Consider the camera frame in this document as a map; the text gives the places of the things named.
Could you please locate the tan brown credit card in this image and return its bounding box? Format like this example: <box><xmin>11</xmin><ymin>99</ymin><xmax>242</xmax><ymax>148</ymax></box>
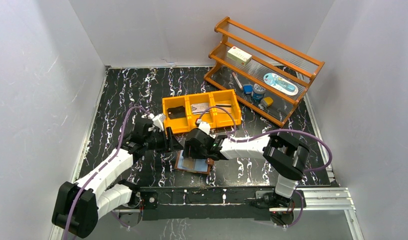
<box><xmin>182</xmin><ymin>158</ymin><xmax>196</xmax><ymax>171</ymax></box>

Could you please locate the brown leather card holder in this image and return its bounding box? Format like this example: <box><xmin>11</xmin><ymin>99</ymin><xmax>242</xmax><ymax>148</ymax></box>
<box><xmin>175</xmin><ymin>150</ymin><xmax>214</xmax><ymax>175</ymax></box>

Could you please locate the striped card with orange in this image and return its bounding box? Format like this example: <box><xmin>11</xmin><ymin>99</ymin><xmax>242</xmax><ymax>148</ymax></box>
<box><xmin>191</xmin><ymin>102</ymin><xmax>209</xmax><ymax>115</ymax></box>

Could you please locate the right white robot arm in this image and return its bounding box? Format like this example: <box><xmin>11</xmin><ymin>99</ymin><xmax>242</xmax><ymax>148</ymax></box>
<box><xmin>182</xmin><ymin>128</ymin><xmax>310</xmax><ymax>199</ymax></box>

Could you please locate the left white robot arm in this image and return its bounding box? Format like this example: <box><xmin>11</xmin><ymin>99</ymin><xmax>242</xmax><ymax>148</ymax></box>
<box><xmin>51</xmin><ymin>118</ymin><xmax>183</xmax><ymax>238</ymax></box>

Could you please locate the black card in bin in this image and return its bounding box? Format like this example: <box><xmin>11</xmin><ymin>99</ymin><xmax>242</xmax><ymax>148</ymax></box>
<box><xmin>167</xmin><ymin>105</ymin><xmax>186</xmax><ymax>120</ymax></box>

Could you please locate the orange three-compartment bin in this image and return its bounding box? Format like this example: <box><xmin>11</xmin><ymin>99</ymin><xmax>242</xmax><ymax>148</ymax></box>
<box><xmin>162</xmin><ymin>89</ymin><xmax>242</xmax><ymax>134</ymax></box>

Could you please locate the red white pen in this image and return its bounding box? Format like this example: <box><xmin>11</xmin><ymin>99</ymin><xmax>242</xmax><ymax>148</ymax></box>
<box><xmin>232</xmin><ymin>72</ymin><xmax>243</xmax><ymax>90</ymax></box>

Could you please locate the yellow grey sharpener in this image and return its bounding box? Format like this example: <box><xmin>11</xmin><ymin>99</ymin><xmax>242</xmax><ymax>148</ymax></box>
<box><xmin>259</xmin><ymin>97</ymin><xmax>273</xmax><ymax>109</ymax></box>

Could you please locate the blue round tin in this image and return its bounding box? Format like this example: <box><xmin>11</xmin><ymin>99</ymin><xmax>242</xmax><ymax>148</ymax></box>
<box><xmin>251</xmin><ymin>83</ymin><xmax>266</xmax><ymax>102</ymax></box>

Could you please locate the white cardboard box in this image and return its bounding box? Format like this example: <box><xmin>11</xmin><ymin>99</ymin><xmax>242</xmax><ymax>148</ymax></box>
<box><xmin>226</xmin><ymin>46</ymin><xmax>252</xmax><ymax>66</ymax></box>

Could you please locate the orange wooden shelf rack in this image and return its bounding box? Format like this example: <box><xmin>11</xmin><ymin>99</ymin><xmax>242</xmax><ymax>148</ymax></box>
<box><xmin>204</xmin><ymin>16</ymin><xmax>325</xmax><ymax>127</ymax></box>

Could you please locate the blue blister pack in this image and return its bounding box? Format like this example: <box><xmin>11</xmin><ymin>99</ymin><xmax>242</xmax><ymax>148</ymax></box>
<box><xmin>263</xmin><ymin>73</ymin><xmax>298</xmax><ymax>96</ymax></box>

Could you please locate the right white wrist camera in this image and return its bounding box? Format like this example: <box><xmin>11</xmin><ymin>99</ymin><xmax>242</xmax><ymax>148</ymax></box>
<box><xmin>196</xmin><ymin>121</ymin><xmax>211</xmax><ymax>135</ymax></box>

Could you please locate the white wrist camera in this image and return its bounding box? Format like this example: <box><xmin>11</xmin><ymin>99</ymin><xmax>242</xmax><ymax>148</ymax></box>
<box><xmin>147</xmin><ymin>113</ymin><xmax>166</xmax><ymax>131</ymax></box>
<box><xmin>196</xmin><ymin>121</ymin><xmax>211</xmax><ymax>135</ymax></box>

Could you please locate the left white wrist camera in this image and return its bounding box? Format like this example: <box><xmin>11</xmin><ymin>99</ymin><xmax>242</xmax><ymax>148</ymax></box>
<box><xmin>147</xmin><ymin>113</ymin><xmax>166</xmax><ymax>131</ymax></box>

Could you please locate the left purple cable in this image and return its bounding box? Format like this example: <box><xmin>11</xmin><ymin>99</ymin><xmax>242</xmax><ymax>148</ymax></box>
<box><xmin>63</xmin><ymin>105</ymin><xmax>151</xmax><ymax>240</ymax></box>

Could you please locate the purple cable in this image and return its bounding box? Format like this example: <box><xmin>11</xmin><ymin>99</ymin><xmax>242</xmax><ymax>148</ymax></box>
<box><xmin>63</xmin><ymin>105</ymin><xmax>151</xmax><ymax>240</ymax></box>
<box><xmin>197</xmin><ymin>105</ymin><xmax>334</xmax><ymax>229</ymax></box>

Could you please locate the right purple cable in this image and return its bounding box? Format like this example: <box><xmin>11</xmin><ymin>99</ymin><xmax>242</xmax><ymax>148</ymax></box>
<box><xmin>197</xmin><ymin>105</ymin><xmax>334</xmax><ymax>229</ymax></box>

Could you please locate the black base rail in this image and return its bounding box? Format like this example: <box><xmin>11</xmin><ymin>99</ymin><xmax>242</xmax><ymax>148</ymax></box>
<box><xmin>109</xmin><ymin>185</ymin><xmax>307</xmax><ymax>222</ymax></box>

